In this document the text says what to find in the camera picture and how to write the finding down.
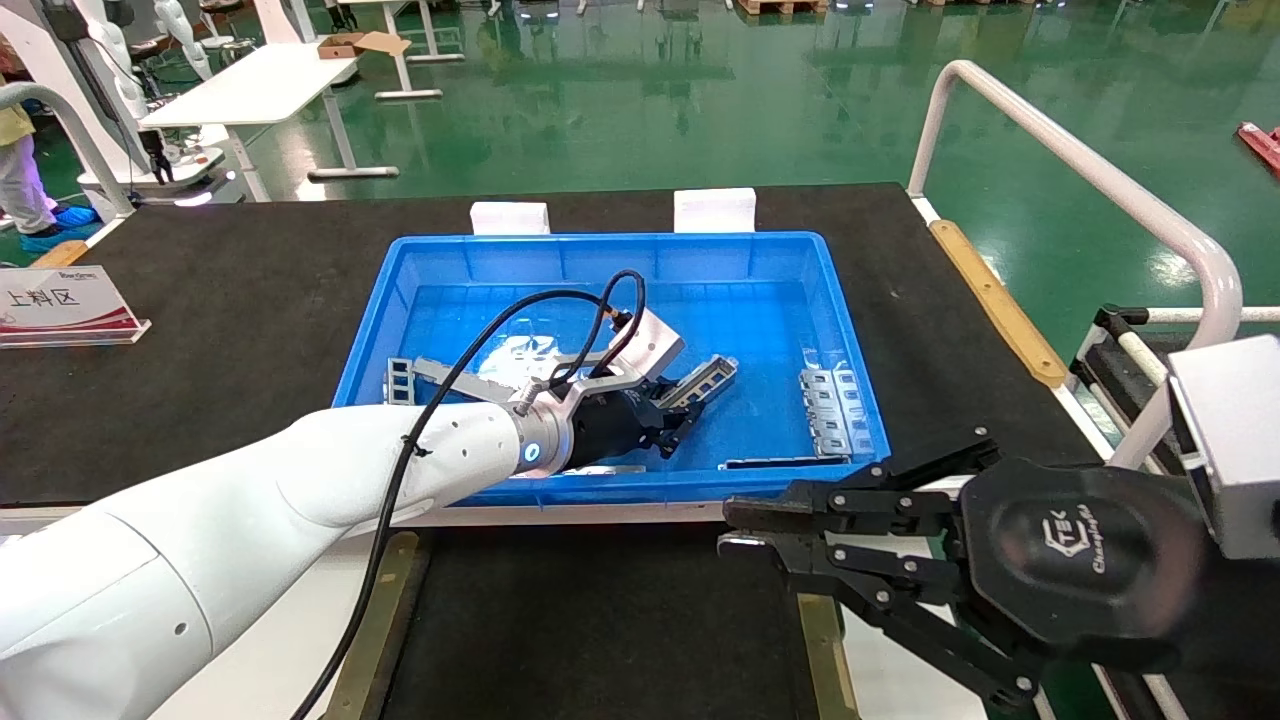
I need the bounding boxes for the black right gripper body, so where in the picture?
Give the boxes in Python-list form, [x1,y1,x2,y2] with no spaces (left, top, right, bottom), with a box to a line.
[960,455,1211,673]

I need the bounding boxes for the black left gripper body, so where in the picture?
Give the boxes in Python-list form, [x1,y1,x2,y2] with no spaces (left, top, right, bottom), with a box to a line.
[572,388,663,471]

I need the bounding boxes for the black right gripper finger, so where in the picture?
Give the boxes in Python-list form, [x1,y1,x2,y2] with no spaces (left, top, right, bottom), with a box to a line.
[724,430,1001,541]
[718,535,1043,713]

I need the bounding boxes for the dark flat metal bar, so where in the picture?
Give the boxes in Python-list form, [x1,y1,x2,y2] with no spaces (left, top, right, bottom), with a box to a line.
[720,455,881,471]

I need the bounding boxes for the blue plastic bin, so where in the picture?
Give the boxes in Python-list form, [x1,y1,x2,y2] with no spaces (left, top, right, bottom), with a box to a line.
[332,232,891,509]

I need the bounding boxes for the olive metal guide strip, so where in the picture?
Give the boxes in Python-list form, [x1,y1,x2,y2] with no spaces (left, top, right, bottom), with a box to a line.
[325,532,431,720]
[798,592,863,720]

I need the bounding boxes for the plain grey metal bar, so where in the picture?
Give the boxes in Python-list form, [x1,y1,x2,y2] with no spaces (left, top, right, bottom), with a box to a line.
[413,358,501,401]

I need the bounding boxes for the black conveyor belt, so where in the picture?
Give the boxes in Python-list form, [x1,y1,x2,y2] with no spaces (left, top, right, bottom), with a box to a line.
[380,525,831,720]

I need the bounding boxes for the white foam block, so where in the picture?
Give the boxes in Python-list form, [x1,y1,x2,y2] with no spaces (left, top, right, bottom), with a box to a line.
[673,188,757,235]
[470,202,551,237]

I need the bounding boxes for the black cart with white pipes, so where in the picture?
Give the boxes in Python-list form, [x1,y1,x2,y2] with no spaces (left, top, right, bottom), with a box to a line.
[1070,305,1280,471]

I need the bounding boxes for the long wooden edge strip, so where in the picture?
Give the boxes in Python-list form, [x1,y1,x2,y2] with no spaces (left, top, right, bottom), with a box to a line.
[930,220,1069,389]

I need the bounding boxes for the red flat object on floor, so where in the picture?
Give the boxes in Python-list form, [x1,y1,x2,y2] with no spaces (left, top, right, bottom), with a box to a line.
[1237,122,1280,181]

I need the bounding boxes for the open cardboard box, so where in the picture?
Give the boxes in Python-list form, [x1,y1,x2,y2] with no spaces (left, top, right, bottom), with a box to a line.
[318,32,411,59]

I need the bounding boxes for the white office table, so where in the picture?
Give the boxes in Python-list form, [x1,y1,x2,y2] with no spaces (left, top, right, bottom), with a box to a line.
[140,42,401,201]

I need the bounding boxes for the acrylic sign with red stripe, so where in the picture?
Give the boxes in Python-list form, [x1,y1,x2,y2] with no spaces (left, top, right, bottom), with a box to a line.
[0,265,151,349]

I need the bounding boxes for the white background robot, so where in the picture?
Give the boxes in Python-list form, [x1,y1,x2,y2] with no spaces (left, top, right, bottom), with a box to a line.
[0,0,229,206]

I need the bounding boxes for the person with blue shoe covers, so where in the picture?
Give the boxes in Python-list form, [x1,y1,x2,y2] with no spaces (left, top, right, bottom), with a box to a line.
[0,100,101,253]

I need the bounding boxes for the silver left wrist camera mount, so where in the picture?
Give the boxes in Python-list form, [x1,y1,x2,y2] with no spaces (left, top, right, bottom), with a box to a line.
[510,308,687,421]

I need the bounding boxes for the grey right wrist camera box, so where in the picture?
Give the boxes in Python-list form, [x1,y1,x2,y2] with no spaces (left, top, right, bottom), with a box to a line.
[1168,335,1280,561]

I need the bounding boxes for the white tubular guard rail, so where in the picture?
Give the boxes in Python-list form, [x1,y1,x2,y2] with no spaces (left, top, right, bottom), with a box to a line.
[905,60,1244,471]

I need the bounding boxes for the white table leg frame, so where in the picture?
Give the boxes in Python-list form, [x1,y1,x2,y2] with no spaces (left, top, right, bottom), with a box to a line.
[340,0,466,101]

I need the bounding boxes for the grey tubular guard rail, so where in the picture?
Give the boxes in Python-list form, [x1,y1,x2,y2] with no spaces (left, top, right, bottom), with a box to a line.
[0,82,136,223]

